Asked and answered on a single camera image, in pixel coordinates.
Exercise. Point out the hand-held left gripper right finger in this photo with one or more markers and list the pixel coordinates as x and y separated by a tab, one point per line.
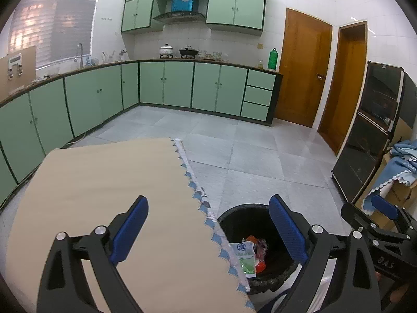
288	231

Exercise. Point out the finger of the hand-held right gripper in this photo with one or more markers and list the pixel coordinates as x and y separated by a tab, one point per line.
384	207
356	215

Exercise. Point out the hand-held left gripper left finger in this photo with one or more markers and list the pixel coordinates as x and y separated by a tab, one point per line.
128	231

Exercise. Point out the clear printed snack wrapper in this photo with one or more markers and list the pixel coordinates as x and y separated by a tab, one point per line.
262	247

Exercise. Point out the small orange foam net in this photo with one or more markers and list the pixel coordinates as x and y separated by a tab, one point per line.
251	238

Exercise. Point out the large orange foam net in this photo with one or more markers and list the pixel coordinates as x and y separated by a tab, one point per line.
260	267

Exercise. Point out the black bin with bag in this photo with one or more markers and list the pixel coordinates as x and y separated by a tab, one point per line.
241	221

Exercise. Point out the white plastic bag blue mark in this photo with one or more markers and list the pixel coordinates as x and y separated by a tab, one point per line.
244	257

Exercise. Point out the person's right forearm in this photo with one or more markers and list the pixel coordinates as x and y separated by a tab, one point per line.
400	291

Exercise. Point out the cardboard box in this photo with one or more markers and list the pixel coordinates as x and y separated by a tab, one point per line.
399	195

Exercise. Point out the blue scalloped cloth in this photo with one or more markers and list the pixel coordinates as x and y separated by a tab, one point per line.
399	166

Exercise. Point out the beige scalloped tablecloth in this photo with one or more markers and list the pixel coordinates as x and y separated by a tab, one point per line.
97	176

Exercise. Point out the black glass cabinet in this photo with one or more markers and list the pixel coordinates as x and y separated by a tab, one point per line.
365	143

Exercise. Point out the white patterned under cloth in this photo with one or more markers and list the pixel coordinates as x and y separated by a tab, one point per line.
192	172

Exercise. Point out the plain wooden door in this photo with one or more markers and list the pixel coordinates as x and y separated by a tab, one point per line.
345	88

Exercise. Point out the green base cabinets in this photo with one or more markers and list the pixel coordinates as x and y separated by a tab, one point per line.
176	84

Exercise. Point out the small oil bottle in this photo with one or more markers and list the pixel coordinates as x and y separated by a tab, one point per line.
260	64

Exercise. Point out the green thermos bottle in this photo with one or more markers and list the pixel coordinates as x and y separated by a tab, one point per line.
273	60

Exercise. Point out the utensil holder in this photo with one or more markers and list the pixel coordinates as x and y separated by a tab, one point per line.
108	57

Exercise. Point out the white cooking pot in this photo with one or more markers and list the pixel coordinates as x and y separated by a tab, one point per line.
166	51

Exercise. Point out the steel sink faucet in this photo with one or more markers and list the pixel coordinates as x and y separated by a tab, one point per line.
80	53

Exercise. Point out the cardboard board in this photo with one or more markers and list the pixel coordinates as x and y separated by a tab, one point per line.
29	71

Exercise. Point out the black wok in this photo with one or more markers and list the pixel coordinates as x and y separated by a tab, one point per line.
189	52

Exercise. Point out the clear glass jar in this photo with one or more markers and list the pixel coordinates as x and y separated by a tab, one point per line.
219	56
202	55

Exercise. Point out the range hood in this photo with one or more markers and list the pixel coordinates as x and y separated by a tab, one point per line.
179	18

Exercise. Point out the window with blinds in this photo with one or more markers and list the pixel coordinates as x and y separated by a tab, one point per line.
55	22

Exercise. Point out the blue box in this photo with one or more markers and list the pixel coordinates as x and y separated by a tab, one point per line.
183	3

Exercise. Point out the green wall cabinets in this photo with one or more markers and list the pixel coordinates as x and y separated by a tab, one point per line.
234	6

